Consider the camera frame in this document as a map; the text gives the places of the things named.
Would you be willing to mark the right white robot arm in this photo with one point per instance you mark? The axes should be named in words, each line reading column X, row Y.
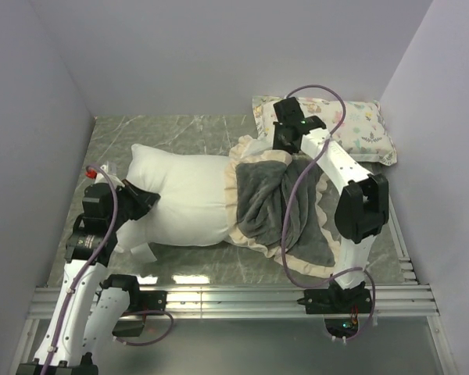
column 362, row 208

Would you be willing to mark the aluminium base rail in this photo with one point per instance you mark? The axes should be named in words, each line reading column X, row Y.
column 261, row 329

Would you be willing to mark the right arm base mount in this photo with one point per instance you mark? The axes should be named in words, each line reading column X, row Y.
column 342, row 308

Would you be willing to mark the animal print pillow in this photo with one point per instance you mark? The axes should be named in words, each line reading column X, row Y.
column 363, row 134

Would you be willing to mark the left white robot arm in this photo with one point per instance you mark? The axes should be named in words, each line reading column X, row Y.
column 90, row 302

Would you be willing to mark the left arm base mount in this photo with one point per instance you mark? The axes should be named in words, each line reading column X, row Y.
column 132, row 323

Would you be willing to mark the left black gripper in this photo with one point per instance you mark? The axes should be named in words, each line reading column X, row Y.
column 142, row 200

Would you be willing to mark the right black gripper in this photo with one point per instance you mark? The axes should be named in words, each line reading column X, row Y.
column 277, row 145

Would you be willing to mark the grey pillowcase with cream ruffle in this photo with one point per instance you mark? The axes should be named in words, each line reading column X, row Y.
column 258, row 183

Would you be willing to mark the white pillow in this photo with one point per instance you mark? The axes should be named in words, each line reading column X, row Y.
column 191, row 210

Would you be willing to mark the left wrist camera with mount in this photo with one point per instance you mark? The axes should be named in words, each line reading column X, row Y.
column 103, row 173

